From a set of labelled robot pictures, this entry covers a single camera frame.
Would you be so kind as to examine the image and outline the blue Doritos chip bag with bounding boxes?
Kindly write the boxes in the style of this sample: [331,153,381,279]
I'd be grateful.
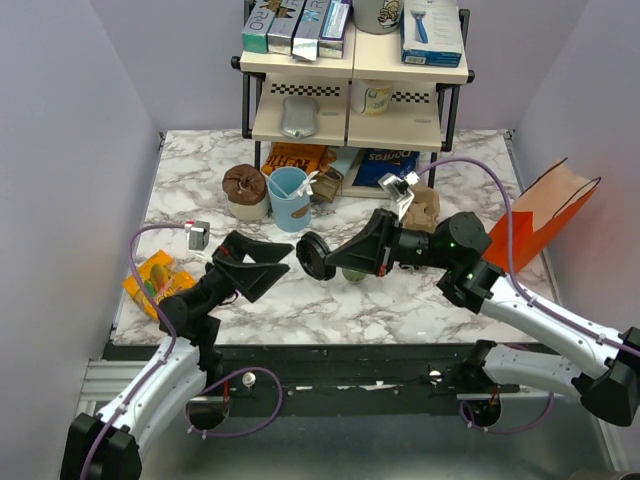
[353,148,420,187]

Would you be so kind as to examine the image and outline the silver blue toothpaste box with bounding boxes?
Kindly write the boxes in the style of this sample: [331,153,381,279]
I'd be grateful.
[292,0,330,62]

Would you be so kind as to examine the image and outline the purple white toothpaste box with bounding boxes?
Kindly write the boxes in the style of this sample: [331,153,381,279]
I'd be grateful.
[318,0,352,59]

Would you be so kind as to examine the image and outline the light blue cup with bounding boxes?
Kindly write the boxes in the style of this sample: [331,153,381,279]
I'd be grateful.
[267,167,311,233]

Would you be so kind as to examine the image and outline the orange paper gift bag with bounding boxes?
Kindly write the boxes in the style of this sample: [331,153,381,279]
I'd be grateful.
[484,160,601,273]

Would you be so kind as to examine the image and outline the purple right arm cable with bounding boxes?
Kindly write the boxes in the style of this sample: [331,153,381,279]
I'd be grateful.
[414,157,640,435]

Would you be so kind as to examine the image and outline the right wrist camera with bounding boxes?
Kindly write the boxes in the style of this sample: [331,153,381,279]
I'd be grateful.
[378,172,420,221]

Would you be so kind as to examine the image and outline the orange snack bag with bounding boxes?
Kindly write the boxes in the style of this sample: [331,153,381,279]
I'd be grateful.
[261,142,337,175]

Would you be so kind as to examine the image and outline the cream two-tier shelf rack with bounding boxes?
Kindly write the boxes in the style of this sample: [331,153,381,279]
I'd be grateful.
[230,0,475,200]

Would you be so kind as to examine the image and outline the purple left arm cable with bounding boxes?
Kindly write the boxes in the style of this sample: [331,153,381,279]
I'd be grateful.
[79,223,284,480]

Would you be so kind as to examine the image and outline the teal toothpaste box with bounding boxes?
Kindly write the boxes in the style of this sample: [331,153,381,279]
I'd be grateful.
[242,0,281,54]

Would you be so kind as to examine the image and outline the grey cartoon mug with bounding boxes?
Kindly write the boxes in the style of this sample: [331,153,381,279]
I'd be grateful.
[352,0,404,35]

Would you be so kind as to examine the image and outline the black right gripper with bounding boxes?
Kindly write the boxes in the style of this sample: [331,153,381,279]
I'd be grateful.
[325,208,454,277]

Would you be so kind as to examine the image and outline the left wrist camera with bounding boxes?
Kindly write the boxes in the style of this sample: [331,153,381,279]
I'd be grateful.
[184,220,210,252]

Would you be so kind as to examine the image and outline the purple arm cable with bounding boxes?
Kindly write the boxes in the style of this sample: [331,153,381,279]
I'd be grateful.
[79,223,284,480]
[414,157,640,435]

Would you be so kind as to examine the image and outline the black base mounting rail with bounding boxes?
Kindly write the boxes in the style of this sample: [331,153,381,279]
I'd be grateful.
[159,342,551,419]

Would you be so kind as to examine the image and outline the orange snack packet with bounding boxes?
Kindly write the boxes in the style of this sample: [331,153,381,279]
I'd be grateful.
[123,250,195,322]

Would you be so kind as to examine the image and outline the blue razor package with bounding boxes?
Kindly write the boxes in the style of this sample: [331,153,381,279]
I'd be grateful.
[401,0,464,68]

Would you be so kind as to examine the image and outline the brown cardboard cup carrier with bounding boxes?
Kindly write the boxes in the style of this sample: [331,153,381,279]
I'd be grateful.
[402,183,440,233]

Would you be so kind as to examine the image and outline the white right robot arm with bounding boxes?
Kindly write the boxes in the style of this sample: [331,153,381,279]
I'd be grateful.
[325,209,639,427]

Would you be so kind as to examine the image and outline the white printed paper cup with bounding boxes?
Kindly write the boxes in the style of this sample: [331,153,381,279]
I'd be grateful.
[350,79,393,117]

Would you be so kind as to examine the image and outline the green paper coffee cup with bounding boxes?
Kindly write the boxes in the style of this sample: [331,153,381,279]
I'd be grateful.
[342,268,366,284]

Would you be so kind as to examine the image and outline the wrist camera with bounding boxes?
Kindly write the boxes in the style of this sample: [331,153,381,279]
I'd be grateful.
[378,172,420,221]
[184,220,210,252]

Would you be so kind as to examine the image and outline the black plastic cup lid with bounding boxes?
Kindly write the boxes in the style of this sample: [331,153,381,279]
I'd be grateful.
[296,231,336,281]

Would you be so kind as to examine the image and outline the brown and white pouch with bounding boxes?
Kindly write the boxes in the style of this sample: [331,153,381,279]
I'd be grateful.
[222,164,270,221]

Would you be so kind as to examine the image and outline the olive brown small package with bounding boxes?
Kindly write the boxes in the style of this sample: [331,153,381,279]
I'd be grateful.
[311,168,344,203]

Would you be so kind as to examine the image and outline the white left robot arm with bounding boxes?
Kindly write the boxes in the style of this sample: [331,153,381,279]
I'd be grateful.
[60,231,294,479]

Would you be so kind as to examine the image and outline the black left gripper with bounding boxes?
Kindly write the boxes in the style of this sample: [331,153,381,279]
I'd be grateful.
[194,231,294,314]

